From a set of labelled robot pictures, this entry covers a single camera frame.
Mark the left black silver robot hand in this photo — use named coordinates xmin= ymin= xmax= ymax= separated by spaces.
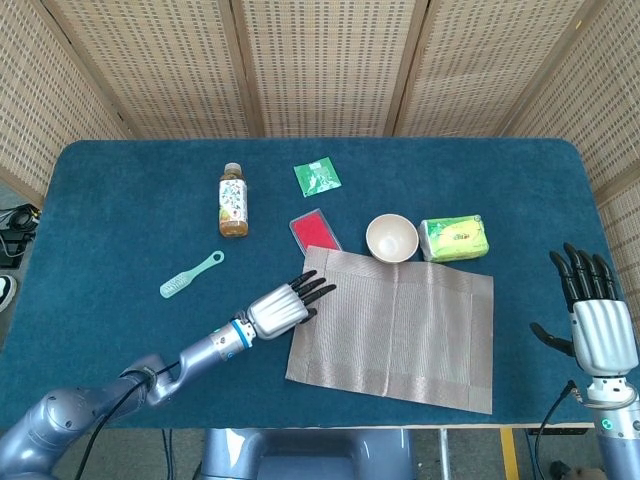
xmin=246 ymin=269 xmax=338 ymax=342

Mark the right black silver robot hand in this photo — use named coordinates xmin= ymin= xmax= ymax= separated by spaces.
xmin=529 ymin=242 xmax=634 ymax=379

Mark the brown woven placemat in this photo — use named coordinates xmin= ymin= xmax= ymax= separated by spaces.
xmin=284 ymin=244 xmax=495 ymax=415

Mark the beige round bowl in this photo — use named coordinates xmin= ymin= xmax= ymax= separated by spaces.
xmin=365 ymin=213 xmax=420 ymax=264

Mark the red ink pad clear case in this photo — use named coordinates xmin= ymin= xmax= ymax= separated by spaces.
xmin=288 ymin=208 xmax=344 ymax=255

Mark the mint green scrub brush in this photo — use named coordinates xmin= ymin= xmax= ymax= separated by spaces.
xmin=159 ymin=250 xmax=226 ymax=300

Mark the tea bottle with printed label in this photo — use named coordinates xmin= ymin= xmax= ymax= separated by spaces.
xmin=217 ymin=162 xmax=250 ymax=239

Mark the green square sachet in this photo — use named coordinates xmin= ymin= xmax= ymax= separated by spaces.
xmin=292 ymin=156 xmax=343 ymax=199

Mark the grey blue robot torso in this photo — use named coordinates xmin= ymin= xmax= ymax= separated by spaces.
xmin=192 ymin=427 xmax=416 ymax=480

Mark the green yellow tissue pack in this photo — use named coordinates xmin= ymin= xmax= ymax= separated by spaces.
xmin=418 ymin=214 xmax=491 ymax=264

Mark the teal carpet table cover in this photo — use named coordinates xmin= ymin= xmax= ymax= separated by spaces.
xmin=13 ymin=138 xmax=627 ymax=431

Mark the metal table leg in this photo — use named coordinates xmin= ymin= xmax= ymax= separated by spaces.
xmin=438 ymin=428 xmax=452 ymax=480

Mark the woven bamboo folding screen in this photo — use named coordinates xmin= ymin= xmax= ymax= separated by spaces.
xmin=0 ymin=0 xmax=640 ymax=321

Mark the black white shoe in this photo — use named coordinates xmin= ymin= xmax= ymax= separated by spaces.
xmin=0 ymin=273 xmax=19 ymax=314

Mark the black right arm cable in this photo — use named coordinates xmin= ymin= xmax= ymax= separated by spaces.
xmin=531 ymin=379 xmax=579 ymax=480

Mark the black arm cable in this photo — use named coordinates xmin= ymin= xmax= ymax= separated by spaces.
xmin=83 ymin=358 xmax=182 ymax=480
xmin=531 ymin=379 xmax=579 ymax=480

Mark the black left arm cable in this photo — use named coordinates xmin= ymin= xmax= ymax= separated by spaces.
xmin=83 ymin=358 xmax=182 ymax=480

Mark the floor cables and power box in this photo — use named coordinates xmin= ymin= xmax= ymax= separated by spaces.
xmin=0 ymin=202 xmax=42 ymax=269

